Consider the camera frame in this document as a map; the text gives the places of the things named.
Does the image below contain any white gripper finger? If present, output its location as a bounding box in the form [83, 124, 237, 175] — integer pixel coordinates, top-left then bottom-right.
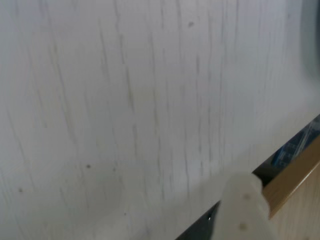
[211, 172, 275, 240]

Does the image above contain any light wooden furniture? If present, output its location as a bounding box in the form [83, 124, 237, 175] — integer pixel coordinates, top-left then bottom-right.
[262, 136, 320, 240]

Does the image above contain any blue circuit board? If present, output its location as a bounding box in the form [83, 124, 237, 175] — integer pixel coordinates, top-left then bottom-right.
[271, 121, 320, 173]

